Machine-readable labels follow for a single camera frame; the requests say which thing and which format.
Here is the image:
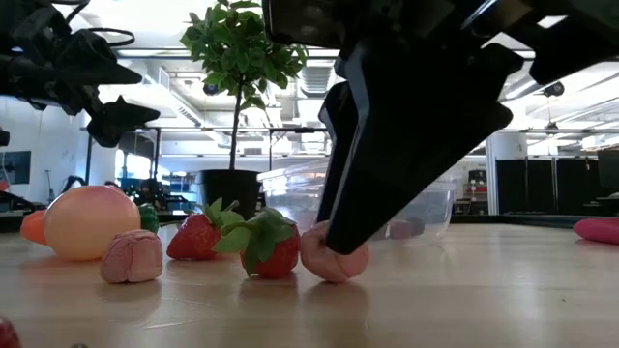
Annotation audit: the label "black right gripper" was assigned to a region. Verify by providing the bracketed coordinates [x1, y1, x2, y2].
[316, 0, 526, 256]

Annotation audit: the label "toy peach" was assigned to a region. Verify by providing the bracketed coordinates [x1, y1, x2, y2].
[43, 185, 142, 262]

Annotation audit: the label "red toy strawberry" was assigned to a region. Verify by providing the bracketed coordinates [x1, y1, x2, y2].
[165, 196, 243, 262]

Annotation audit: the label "black partition panels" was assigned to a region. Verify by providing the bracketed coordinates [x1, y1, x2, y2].
[495, 157, 601, 217]

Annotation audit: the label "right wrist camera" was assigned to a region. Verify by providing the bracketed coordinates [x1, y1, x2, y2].
[262, 0, 362, 49]

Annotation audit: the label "magenta cloth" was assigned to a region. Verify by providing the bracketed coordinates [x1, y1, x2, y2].
[573, 217, 619, 246]

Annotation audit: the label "strawberry with large green leaves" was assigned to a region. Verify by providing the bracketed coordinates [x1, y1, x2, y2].
[212, 207, 303, 280]

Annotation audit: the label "dark wall screen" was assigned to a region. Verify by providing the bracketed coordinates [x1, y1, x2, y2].
[0, 150, 33, 186]

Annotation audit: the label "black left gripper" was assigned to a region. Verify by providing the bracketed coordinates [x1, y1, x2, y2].
[14, 4, 162, 149]

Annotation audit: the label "red toy cherry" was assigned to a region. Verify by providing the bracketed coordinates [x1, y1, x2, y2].
[0, 317, 23, 348]

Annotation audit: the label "clear plastic tupperware container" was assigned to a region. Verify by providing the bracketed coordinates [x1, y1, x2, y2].
[255, 157, 457, 243]

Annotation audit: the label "green plant in black pot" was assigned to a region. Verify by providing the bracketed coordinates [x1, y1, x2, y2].
[179, 0, 310, 221]

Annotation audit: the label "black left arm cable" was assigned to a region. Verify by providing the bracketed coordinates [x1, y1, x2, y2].
[47, 0, 137, 50]

